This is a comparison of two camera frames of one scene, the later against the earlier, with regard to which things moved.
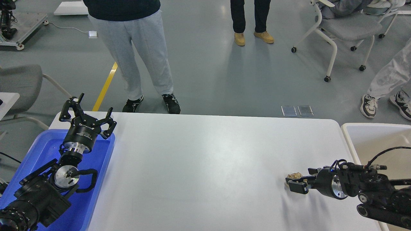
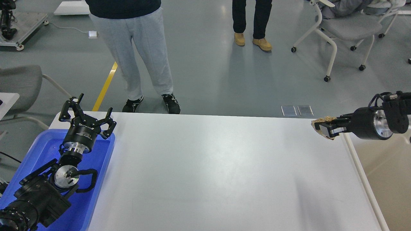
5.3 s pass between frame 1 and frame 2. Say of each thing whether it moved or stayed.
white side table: stayed
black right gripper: moved
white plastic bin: stayed
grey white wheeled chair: stayed
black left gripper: stayed
